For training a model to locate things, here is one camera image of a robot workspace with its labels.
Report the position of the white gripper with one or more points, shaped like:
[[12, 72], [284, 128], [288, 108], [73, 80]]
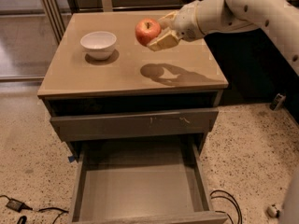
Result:
[[188, 22]]

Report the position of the red apple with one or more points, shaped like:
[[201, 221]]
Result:
[[146, 30]]

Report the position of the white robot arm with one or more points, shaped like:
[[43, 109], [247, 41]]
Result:
[[278, 19]]

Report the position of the grey top drawer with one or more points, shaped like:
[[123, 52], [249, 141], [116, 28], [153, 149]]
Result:
[[126, 125]]

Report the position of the open grey middle drawer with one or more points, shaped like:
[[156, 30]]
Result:
[[141, 183]]

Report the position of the white ceramic bowl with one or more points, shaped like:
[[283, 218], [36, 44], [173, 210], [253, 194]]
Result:
[[99, 45]]

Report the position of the grey cabinet with tan top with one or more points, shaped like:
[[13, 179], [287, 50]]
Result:
[[133, 79]]

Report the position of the small dark floor device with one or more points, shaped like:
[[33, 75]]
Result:
[[277, 102]]

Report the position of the white power strip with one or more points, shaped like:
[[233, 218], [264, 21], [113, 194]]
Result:
[[273, 211]]

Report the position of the black power adapter with cable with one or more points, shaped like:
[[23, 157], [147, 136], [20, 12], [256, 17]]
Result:
[[18, 206]]

